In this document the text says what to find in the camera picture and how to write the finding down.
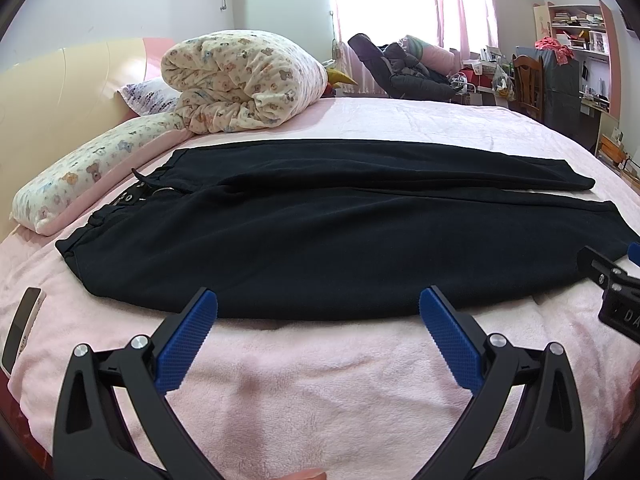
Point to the pink bookshelf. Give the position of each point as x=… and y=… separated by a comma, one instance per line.
x=589, y=30

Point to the rolled floral quilt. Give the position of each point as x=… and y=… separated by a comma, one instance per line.
x=237, y=80

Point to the pink curtain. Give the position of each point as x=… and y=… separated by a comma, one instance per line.
x=441, y=34

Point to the wooden chair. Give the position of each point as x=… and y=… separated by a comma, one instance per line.
x=528, y=76

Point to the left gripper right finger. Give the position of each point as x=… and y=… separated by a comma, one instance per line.
x=546, y=438

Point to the dark desk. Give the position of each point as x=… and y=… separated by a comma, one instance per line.
x=564, y=109

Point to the pink bed blanket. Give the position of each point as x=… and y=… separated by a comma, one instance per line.
x=369, y=400

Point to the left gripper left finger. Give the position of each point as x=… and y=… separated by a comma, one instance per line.
x=91, y=438

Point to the cream headboard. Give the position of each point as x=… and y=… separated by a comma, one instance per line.
x=54, y=103

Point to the long floral pillow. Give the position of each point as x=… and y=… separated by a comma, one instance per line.
x=63, y=191

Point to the black pants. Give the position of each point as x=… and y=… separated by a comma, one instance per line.
x=342, y=230

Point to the purple patterned pillow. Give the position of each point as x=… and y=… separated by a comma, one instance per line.
x=149, y=97

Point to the yellow plush toy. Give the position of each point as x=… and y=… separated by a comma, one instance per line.
x=334, y=78

